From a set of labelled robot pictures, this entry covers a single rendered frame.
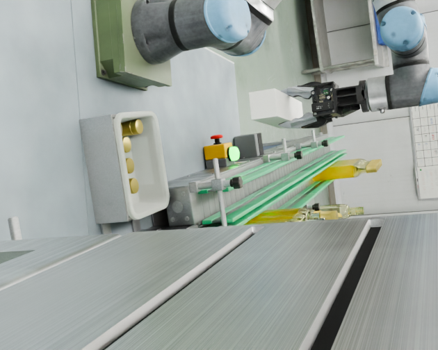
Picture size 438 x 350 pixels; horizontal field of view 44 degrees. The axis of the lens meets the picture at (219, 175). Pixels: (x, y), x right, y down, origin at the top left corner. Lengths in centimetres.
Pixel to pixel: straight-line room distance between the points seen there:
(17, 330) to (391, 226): 17
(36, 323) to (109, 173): 93
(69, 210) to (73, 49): 33
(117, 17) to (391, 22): 57
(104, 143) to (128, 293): 92
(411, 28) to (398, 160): 612
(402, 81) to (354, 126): 598
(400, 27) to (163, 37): 50
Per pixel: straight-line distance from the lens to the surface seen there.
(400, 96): 121
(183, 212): 127
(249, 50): 136
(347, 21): 725
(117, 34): 123
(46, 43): 112
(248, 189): 165
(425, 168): 715
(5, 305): 24
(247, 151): 191
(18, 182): 100
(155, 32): 123
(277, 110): 119
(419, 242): 24
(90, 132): 114
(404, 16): 109
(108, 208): 114
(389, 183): 721
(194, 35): 121
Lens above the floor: 143
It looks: 23 degrees down
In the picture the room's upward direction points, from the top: 84 degrees clockwise
